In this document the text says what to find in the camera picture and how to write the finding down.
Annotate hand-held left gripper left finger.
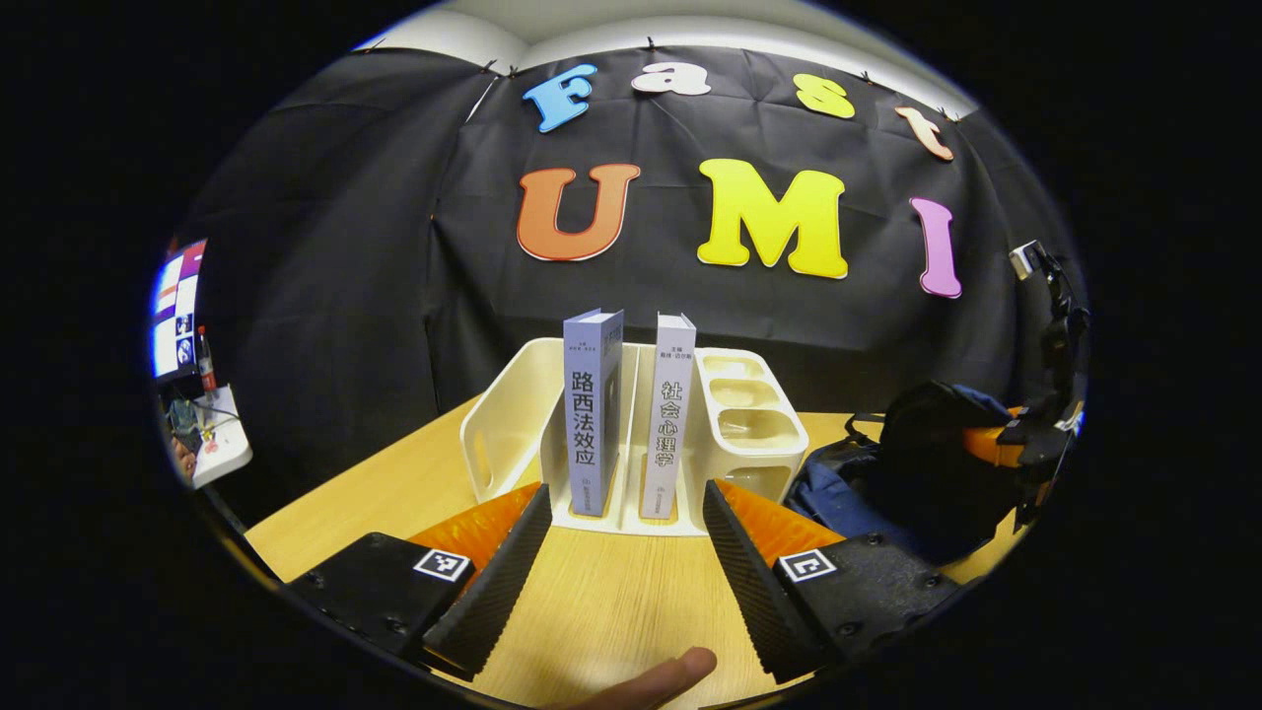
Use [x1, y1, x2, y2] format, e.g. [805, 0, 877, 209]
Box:
[284, 481, 554, 681]

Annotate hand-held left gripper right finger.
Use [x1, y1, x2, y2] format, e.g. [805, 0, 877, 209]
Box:
[701, 478, 962, 686]

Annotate blue schoolbag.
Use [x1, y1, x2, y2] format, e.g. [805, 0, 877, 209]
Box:
[784, 382, 1021, 568]

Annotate cream plastic bookshelf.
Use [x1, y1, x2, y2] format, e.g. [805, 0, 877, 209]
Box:
[459, 337, 809, 538]

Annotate white book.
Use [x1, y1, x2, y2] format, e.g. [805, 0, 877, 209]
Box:
[639, 313, 697, 522]

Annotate lavender grey book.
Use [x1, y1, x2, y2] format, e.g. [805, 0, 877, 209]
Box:
[563, 308, 625, 518]

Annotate black backdrop cloth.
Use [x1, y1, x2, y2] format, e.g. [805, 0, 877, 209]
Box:
[182, 44, 1086, 524]

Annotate bright display screen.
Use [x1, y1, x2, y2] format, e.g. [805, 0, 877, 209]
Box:
[151, 240, 208, 381]

